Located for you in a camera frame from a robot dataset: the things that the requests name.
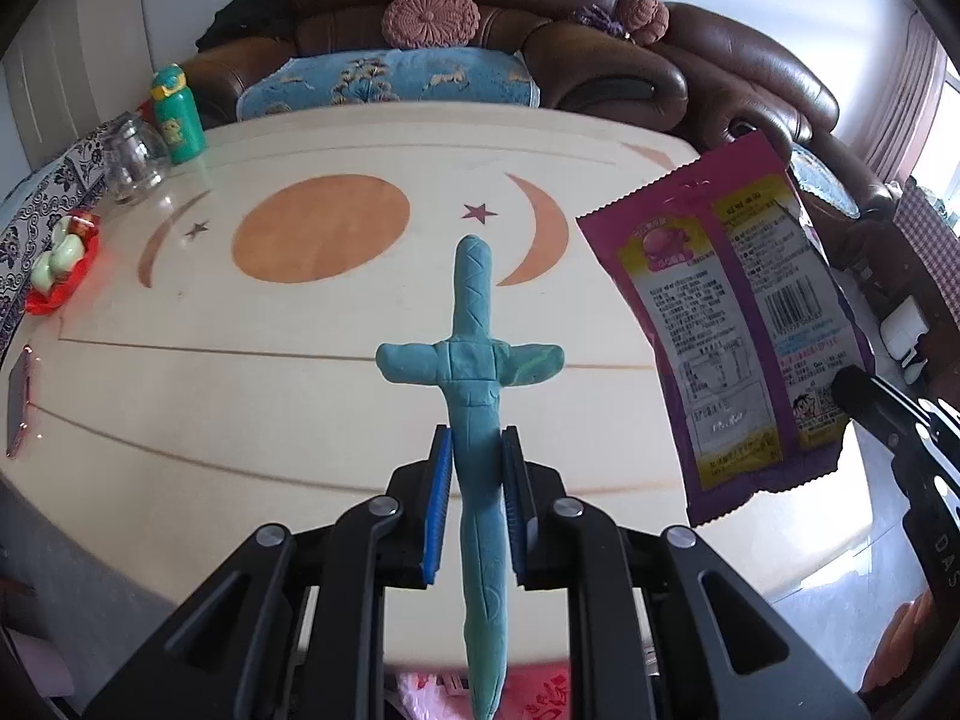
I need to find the pink curtain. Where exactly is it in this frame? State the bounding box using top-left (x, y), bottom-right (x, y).
top-left (838, 10), bottom-right (950, 190)

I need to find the round pink knitted cushion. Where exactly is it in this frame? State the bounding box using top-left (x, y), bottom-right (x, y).
top-left (383, 0), bottom-right (482, 48)
top-left (610, 0), bottom-right (669, 45)

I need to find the person's right hand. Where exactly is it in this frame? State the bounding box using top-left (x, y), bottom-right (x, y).
top-left (859, 591), bottom-right (937, 695)

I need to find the purple fabric bundle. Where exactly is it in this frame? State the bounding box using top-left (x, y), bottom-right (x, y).
top-left (573, 3), bottom-right (628, 38)

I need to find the red plastic tray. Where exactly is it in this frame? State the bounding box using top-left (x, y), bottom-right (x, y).
top-left (24, 213), bottom-right (103, 315)

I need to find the white appliance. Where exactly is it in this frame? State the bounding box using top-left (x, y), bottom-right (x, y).
top-left (878, 298), bottom-right (932, 384)

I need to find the black and white patterned cloth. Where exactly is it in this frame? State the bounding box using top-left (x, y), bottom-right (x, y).
top-left (0, 127), bottom-right (125, 335)

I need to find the purple snack packet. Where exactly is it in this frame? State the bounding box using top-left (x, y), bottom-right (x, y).
top-left (575, 128), bottom-right (878, 528)

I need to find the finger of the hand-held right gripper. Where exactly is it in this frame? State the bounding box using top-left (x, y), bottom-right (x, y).
top-left (830, 365), bottom-right (947, 458)

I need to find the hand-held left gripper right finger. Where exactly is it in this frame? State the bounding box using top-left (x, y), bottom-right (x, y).
top-left (500, 425), bottom-right (872, 720)

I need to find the red checkered cloth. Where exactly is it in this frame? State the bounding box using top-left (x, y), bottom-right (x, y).
top-left (892, 178), bottom-right (960, 302)

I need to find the brown leather sofa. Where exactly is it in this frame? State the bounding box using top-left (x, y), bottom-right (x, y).
top-left (183, 0), bottom-right (690, 130)

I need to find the green drinking bottle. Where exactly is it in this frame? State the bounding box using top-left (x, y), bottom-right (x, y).
top-left (149, 63), bottom-right (208, 165)

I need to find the brown leather armchair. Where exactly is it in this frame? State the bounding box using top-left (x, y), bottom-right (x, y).
top-left (651, 1), bottom-right (898, 220)

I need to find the dark smartphone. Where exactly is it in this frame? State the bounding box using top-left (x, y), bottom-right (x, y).
top-left (5, 348), bottom-right (35, 459)

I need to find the clear glass jar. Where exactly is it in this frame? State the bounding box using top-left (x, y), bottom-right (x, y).
top-left (100, 112), bottom-right (170, 206)

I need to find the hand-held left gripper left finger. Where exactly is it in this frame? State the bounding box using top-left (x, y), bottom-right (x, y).
top-left (79, 425), bottom-right (455, 720)

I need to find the cream panelled door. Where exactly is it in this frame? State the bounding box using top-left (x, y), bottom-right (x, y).
top-left (0, 0), bottom-right (162, 173)

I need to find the teal clay sword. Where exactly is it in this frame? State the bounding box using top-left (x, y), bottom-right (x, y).
top-left (374, 234), bottom-right (566, 720)

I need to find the pink plastic bag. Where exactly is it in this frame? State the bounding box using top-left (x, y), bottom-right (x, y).
top-left (396, 669), bottom-right (572, 720)

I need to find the blue patterned seat blanket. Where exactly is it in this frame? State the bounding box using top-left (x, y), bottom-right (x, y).
top-left (235, 48), bottom-right (542, 120)

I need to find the blue round seat mat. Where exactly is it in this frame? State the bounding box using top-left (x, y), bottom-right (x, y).
top-left (787, 141), bottom-right (863, 219)

